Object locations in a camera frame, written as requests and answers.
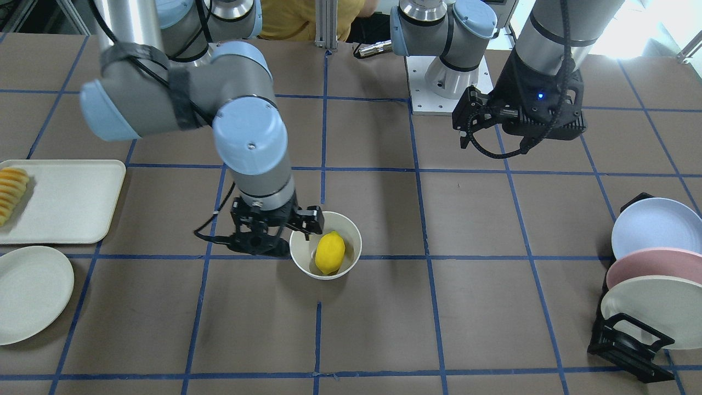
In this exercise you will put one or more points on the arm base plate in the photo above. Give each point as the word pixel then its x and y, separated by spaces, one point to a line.
pixel 422 93

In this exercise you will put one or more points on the sliced yellow fruit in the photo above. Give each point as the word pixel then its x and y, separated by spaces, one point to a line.
pixel 14 181

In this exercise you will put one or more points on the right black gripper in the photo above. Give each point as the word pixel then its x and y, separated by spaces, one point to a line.
pixel 308 217

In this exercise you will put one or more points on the cream plate in rack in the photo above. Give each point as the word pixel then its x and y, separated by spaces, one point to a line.
pixel 668 304

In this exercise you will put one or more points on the cream round plate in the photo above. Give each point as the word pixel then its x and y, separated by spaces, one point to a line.
pixel 36 286

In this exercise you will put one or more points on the white ceramic bowl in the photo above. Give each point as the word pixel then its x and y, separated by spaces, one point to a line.
pixel 304 247

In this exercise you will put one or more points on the pink plate in rack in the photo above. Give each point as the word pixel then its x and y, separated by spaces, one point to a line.
pixel 665 261

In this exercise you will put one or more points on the person in yellow shirt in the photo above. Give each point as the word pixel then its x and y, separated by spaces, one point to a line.
pixel 296 20

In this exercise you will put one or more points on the aluminium frame post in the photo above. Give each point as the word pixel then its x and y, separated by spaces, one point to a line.
pixel 326 22

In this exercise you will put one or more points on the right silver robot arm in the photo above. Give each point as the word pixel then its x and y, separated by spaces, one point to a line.
pixel 181 65

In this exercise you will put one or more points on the white rectangular tray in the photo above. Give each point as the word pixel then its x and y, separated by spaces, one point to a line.
pixel 67 201

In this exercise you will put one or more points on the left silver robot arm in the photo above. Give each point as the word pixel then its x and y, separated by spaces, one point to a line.
pixel 555 39

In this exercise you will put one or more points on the black plate rack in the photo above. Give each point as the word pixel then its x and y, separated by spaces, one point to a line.
pixel 623 350

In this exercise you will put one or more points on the yellow lemon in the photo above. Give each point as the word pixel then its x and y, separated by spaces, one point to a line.
pixel 330 252

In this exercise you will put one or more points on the light blue plate in rack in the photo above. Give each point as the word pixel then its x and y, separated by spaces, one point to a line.
pixel 656 223

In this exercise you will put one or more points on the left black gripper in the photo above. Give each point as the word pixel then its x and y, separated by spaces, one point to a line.
pixel 509 82

